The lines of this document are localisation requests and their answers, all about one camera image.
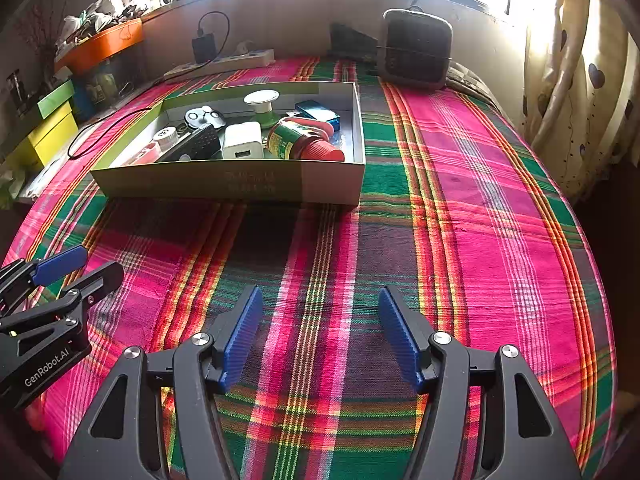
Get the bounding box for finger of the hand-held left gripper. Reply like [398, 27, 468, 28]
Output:
[52, 261, 125, 313]
[0, 245, 88, 306]

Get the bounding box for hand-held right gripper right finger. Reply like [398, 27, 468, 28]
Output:
[377, 286, 583, 480]

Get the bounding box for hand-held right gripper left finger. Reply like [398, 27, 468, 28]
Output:
[59, 285, 264, 480]

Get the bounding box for small pink item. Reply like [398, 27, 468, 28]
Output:
[117, 141, 163, 166]

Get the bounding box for green grey cardboard box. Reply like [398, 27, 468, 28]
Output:
[90, 80, 367, 207]

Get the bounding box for white charger adapter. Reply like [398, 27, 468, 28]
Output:
[221, 121, 264, 161]

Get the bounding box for black device with round buttons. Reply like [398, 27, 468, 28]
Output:
[184, 105, 227, 130]

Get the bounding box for brown jar with red lid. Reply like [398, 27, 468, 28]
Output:
[265, 119, 346, 162]

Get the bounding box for pink white clip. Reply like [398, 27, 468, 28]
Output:
[285, 116, 335, 143]

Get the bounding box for blue transparent plastic case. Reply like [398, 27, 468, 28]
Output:
[294, 100, 342, 133]

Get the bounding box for white green spool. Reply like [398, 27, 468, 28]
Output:
[243, 90, 282, 131]

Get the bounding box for white paper stack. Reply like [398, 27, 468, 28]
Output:
[0, 167, 66, 206]

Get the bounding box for yellow box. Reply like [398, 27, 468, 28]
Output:
[27, 105, 78, 166]

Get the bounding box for blue box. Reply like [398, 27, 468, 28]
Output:
[75, 82, 98, 121]

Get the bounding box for green box lid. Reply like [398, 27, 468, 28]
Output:
[37, 80, 76, 120]

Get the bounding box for pink green plaid blanket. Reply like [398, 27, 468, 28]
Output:
[10, 55, 618, 480]

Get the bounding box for dark metal stand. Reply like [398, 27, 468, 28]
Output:
[6, 70, 28, 116]

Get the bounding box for dark glass tank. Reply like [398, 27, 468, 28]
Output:
[82, 52, 147, 107]

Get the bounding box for dried twigs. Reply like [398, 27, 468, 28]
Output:
[22, 5, 63, 91]

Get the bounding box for orange tray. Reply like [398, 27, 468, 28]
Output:
[54, 17, 145, 75]

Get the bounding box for pile of plastic bags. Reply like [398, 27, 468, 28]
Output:
[55, 0, 146, 53]

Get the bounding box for black power adapter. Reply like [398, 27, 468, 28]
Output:
[192, 34, 217, 63]

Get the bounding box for white power strip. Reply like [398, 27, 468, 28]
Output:
[164, 49, 276, 81]

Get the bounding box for grey striped cloth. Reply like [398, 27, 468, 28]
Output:
[446, 62, 503, 106]

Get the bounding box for cream heart-patterned curtain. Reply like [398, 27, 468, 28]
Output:
[520, 0, 638, 201]

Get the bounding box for long black cable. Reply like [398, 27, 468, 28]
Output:
[67, 80, 166, 160]

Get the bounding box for looped black adapter cable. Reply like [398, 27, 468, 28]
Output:
[197, 10, 231, 63]

